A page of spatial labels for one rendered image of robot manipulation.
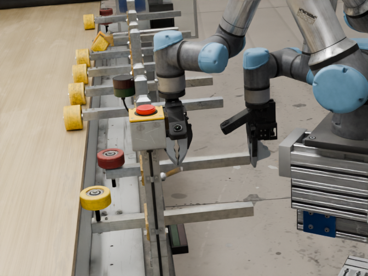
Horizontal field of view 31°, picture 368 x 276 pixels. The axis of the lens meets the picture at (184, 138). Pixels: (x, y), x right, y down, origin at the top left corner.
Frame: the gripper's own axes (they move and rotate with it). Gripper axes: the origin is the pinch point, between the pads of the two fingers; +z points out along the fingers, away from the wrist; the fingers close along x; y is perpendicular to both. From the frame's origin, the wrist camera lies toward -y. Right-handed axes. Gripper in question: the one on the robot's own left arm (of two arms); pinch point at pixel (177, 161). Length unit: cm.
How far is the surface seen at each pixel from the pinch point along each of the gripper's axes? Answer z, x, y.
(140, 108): -29.8, 8.8, -38.2
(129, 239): 31.4, 15.9, 15.2
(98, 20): -1, 26, 190
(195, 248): 94, -11, 106
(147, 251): 23.3, 10.7, -6.0
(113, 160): 3.4, 17.9, 13.3
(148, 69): -1, 4, 91
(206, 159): 7.4, -9.5, 16.4
